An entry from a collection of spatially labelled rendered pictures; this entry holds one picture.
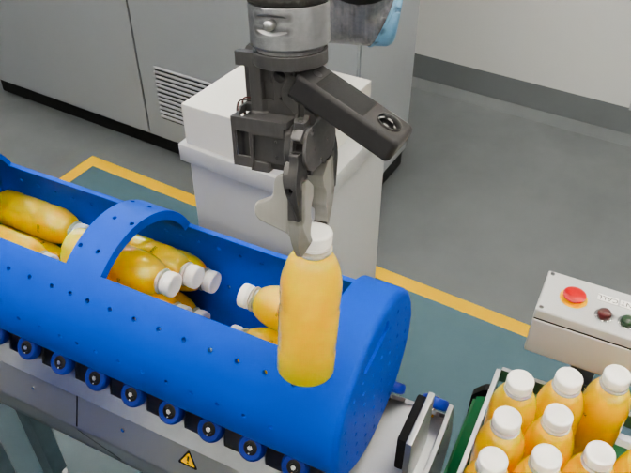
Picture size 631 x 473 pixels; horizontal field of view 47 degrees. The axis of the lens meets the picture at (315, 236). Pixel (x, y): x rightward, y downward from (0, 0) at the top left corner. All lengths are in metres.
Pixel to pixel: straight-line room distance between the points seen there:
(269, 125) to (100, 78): 2.87
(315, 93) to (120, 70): 2.77
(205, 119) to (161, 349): 0.50
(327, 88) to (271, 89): 0.06
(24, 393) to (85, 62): 2.34
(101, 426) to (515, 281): 1.89
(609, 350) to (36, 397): 0.99
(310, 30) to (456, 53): 3.28
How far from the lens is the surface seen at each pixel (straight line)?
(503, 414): 1.05
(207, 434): 1.18
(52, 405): 1.40
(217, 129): 1.36
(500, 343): 2.63
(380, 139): 0.66
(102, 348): 1.11
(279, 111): 0.71
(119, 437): 1.33
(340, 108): 0.66
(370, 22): 1.28
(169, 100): 3.28
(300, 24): 0.66
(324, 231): 0.76
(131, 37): 3.26
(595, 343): 1.22
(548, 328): 1.22
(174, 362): 1.03
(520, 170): 3.45
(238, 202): 1.44
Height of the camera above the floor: 1.93
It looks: 41 degrees down
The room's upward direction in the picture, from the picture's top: straight up
